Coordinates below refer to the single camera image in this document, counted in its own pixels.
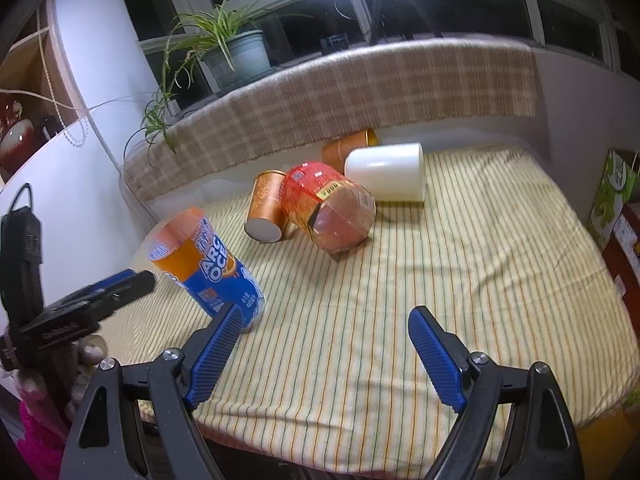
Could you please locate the white cord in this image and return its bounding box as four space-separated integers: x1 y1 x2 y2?
0 87 132 173

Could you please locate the red cardboard box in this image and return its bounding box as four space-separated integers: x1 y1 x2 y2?
601 204 640 313

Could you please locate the yellow striped tablecloth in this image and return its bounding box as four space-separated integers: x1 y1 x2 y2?
97 142 640 476

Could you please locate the wooden shelf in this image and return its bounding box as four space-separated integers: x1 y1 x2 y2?
0 0 83 188

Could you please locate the brown plaid blanket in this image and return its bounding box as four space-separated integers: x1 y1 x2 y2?
122 40 538 201

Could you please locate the green cardboard box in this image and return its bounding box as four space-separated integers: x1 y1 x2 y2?
586 148 640 252

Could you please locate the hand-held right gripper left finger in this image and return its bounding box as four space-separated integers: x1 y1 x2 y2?
59 303 244 480

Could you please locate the person's left forearm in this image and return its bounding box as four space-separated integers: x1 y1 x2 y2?
17 367 71 480

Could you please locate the white cup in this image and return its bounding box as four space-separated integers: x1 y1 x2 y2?
344 142 427 203

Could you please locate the orange paper cup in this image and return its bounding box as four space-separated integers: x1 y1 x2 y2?
244 169 291 244

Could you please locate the blue and orange printed cup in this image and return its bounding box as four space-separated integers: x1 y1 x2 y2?
146 207 266 333

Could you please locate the red clear plastic cup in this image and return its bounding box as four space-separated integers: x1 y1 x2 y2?
280 160 377 256

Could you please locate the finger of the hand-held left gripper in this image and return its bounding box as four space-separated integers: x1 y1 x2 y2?
75 268 137 295
44 270 156 322

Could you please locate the orange cup with gold rim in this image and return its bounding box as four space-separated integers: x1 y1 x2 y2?
321 129 379 173

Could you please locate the potted spider plant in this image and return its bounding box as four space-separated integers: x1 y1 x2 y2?
124 0 313 156

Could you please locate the person's left hand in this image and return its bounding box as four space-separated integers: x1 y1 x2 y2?
65 332 109 411

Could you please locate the red round ornament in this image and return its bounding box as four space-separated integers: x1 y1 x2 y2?
0 100 37 172

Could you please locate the black tripod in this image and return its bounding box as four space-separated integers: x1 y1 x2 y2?
367 0 443 43

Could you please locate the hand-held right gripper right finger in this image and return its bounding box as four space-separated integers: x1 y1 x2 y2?
407 305 586 480

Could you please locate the white bead string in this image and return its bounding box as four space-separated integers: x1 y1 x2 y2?
36 10 90 149

